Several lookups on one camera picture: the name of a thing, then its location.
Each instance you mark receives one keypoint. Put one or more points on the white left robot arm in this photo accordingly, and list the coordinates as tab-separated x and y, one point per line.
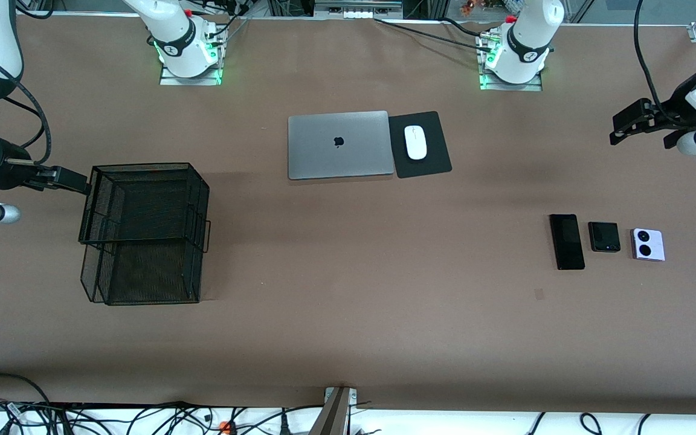
529	30

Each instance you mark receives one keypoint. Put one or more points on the lilac flip phone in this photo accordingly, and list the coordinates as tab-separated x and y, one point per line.
655	244

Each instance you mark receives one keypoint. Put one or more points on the black flip phone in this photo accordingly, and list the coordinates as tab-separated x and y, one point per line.
604	237

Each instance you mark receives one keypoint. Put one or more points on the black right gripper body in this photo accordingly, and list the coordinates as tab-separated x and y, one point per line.
11	171

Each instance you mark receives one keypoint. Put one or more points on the black mouse pad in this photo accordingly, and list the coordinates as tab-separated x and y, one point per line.
429	166

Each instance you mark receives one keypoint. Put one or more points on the long black bar phone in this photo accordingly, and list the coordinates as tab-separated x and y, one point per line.
567	241

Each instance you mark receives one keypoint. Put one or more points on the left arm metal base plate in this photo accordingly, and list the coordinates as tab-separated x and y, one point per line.
535	87

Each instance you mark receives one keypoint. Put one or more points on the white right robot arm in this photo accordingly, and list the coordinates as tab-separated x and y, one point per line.
170	21

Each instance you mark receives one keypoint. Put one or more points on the silver laptop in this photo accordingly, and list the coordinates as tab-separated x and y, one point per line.
339	145

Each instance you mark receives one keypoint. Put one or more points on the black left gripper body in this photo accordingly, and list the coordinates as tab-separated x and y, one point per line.
676	112

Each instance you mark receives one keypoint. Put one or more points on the white computer mouse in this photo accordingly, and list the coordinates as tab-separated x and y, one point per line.
415	142

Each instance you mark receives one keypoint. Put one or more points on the silver power strip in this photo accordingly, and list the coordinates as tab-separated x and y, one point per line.
357	11

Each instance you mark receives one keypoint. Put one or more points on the grey camera mount pole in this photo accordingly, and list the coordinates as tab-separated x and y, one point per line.
333	417

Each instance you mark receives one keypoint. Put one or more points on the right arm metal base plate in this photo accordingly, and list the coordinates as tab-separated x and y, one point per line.
170	80

